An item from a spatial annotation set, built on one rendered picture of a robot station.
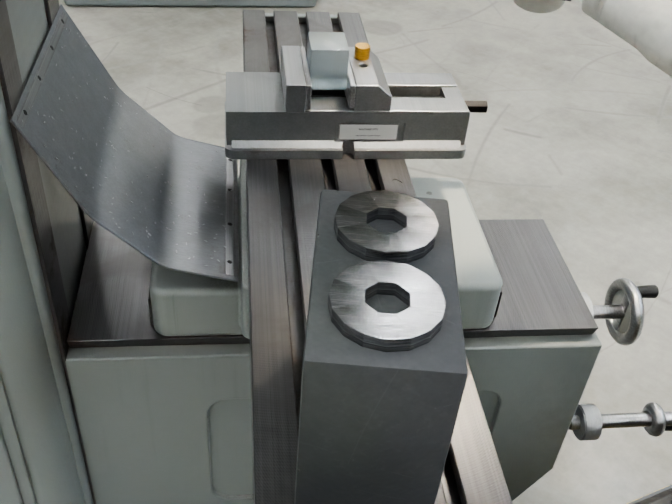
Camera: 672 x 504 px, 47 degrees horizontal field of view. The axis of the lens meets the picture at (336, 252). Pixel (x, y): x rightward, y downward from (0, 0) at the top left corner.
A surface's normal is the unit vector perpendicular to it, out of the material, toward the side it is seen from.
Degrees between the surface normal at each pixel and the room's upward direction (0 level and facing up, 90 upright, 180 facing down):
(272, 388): 0
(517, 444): 90
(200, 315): 90
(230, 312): 90
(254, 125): 90
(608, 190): 0
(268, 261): 0
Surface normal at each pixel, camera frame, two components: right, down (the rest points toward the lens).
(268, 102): 0.07, -0.77
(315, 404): -0.04, 0.62
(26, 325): 0.81, 0.40
